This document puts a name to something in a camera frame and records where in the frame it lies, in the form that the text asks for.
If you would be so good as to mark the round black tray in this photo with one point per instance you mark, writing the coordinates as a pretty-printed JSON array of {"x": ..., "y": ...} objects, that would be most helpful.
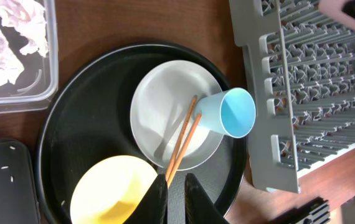
[{"x": 88, "y": 121}]

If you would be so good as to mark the black rectangular tray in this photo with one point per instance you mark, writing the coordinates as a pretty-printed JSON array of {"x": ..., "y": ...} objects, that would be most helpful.
[{"x": 18, "y": 200}]

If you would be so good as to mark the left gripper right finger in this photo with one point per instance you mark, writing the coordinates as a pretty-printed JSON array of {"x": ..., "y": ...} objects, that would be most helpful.
[{"x": 199, "y": 208}]

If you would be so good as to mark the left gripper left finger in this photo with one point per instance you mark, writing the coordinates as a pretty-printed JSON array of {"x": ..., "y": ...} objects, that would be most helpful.
[{"x": 153, "y": 208}]

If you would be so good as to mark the grey plate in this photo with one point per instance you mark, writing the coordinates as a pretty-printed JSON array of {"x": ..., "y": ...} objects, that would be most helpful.
[{"x": 160, "y": 104}]

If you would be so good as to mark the yellow bowl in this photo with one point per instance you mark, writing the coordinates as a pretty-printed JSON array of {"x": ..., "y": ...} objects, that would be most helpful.
[{"x": 110, "y": 191}]

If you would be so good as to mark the white napkin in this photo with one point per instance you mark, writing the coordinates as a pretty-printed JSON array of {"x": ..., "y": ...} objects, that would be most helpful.
[{"x": 27, "y": 17}]

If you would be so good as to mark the blue cup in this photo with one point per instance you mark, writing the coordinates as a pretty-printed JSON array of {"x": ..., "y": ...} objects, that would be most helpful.
[{"x": 231, "y": 112}]

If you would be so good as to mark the wooden chopstick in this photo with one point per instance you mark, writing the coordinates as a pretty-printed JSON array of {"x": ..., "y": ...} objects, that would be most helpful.
[
  {"x": 179, "y": 140},
  {"x": 180, "y": 156}
]

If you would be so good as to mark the grey dishwasher rack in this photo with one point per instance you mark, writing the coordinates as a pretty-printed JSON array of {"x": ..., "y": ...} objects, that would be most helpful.
[{"x": 300, "y": 70}]

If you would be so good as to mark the clear plastic bin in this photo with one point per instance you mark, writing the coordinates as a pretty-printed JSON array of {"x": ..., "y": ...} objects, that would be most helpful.
[{"x": 36, "y": 85}]

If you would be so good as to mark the pink cup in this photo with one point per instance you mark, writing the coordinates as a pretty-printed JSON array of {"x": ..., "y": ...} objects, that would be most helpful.
[{"x": 334, "y": 10}]

